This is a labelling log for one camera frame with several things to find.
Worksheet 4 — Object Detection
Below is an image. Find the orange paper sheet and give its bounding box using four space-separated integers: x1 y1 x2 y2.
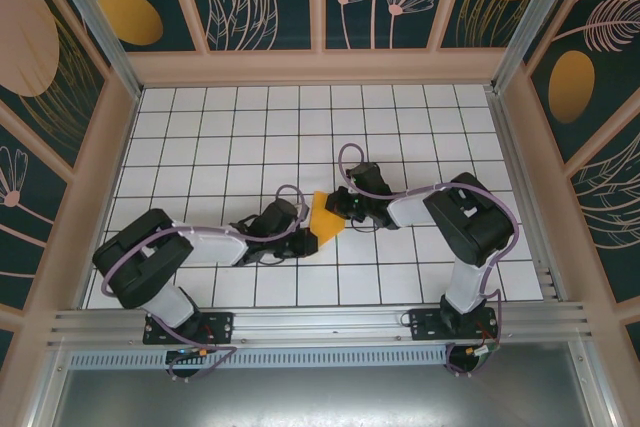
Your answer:
306 189 347 249

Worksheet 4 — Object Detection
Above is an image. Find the grey metal sheet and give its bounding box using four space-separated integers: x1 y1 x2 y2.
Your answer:
52 365 599 427

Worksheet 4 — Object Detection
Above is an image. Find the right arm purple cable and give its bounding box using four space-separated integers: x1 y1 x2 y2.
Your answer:
337 142 519 378

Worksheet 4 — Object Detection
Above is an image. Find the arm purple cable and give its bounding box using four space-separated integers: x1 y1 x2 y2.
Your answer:
99 184 309 382
337 142 519 378

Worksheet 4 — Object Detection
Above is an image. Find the aluminium mounting rail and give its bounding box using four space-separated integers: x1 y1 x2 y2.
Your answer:
47 300 596 351

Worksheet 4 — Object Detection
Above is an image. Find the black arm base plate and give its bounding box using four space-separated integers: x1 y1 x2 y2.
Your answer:
143 310 235 346
409 307 500 343

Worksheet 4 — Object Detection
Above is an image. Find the slotted grey cable duct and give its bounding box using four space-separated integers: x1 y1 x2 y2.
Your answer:
67 349 451 369

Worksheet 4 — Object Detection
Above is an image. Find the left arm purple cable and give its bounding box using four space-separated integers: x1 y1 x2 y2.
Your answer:
99 184 309 382

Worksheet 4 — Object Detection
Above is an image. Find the aluminium table side rail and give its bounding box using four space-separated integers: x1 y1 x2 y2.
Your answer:
485 89 571 304

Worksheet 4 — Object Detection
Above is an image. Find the short aluminium frame post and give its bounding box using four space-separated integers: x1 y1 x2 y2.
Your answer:
27 346 71 427
569 341 619 427

